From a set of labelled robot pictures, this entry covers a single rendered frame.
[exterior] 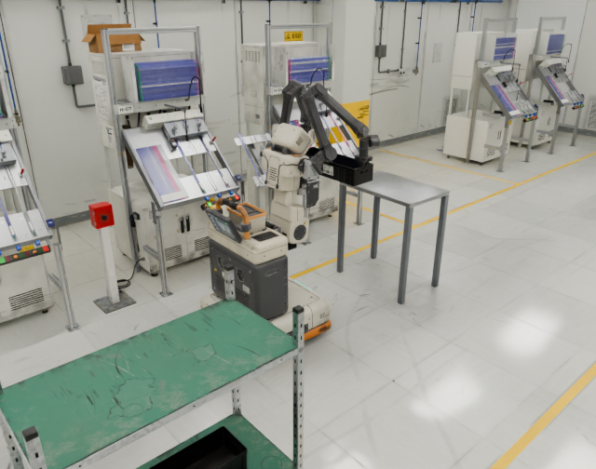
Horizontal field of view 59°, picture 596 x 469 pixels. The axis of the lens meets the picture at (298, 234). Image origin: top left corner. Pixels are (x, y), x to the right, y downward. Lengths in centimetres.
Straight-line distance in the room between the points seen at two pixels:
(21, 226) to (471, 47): 598
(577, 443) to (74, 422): 244
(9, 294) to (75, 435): 250
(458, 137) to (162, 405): 675
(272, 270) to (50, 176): 312
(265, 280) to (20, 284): 179
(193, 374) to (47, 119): 410
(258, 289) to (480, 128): 525
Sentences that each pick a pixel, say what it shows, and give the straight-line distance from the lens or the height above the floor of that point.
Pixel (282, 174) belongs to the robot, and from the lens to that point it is 316.
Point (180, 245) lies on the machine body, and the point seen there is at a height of 22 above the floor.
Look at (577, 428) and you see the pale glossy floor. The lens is 332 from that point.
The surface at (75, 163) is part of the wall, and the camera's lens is 573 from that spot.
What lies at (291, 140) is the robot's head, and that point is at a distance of 316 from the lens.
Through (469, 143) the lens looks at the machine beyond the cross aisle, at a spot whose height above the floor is 29.
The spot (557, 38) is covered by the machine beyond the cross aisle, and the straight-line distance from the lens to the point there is 929.
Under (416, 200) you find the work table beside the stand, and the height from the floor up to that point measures 80.
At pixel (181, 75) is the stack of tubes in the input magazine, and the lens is 435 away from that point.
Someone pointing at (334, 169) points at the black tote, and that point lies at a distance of 342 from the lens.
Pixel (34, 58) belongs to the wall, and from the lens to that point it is 551.
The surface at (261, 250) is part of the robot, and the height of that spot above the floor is 78.
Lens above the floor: 205
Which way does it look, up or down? 23 degrees down
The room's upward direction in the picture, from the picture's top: straight up
